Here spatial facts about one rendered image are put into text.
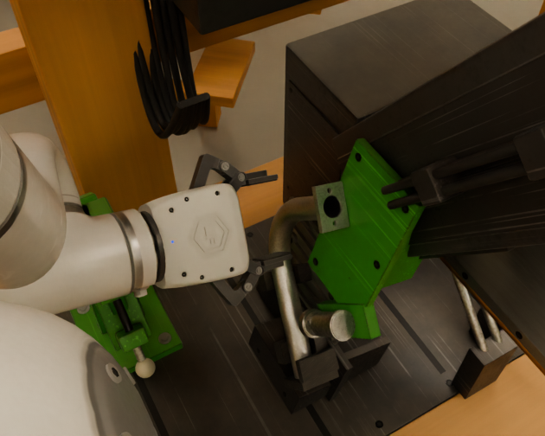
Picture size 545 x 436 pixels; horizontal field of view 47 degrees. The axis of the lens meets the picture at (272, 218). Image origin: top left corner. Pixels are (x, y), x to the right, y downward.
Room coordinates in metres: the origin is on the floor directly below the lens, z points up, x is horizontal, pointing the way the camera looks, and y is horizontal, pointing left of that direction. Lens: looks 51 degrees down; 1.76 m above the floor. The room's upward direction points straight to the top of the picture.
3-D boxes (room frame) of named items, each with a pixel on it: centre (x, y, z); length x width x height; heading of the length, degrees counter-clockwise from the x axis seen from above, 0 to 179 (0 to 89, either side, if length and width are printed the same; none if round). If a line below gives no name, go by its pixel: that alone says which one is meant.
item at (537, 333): (0.51, -0.28, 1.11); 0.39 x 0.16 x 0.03; 29
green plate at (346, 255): (0.47, -0.13, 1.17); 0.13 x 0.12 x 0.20; 119
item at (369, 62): (0.73, -0.19, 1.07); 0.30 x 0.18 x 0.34; 119
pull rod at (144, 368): (0.41, 0.19, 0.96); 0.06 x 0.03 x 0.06; 29
